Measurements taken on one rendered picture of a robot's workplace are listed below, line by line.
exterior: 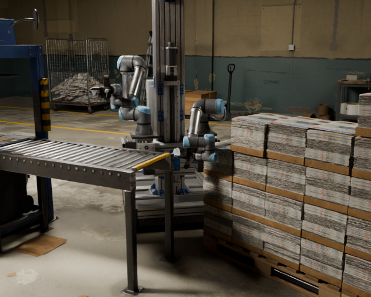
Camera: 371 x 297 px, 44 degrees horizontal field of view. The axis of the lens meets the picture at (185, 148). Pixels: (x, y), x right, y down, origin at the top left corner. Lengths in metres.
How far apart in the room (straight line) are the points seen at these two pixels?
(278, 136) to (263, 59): 7.13
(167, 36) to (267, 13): 6.22
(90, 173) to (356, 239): 1.63
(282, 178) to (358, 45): 6.86
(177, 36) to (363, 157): 1.98
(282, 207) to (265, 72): 7.17
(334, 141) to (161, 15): 1.91
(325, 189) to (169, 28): 1.94
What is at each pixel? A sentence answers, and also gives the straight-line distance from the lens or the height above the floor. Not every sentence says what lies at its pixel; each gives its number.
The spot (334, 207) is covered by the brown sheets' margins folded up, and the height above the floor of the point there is 0.63.
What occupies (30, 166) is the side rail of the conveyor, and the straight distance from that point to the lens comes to 3.27.
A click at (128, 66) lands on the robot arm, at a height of 1.38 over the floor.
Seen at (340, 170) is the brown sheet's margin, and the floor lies 0.86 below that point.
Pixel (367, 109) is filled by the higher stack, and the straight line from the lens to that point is 2.60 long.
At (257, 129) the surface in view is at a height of 1.01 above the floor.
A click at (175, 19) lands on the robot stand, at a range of 3.96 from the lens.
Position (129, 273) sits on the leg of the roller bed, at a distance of 3.02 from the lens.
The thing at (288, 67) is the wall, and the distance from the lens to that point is 9.85.
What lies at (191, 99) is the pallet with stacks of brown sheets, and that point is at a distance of 9.49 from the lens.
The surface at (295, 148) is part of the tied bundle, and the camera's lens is 2.85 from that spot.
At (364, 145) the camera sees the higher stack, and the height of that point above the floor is 1.02.
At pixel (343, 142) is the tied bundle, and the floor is 1.02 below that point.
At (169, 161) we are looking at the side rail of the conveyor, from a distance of 3.18.
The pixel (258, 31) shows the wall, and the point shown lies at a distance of 10.04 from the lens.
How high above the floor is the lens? 1.55
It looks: 13 degrees down
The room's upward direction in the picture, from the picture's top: straight up
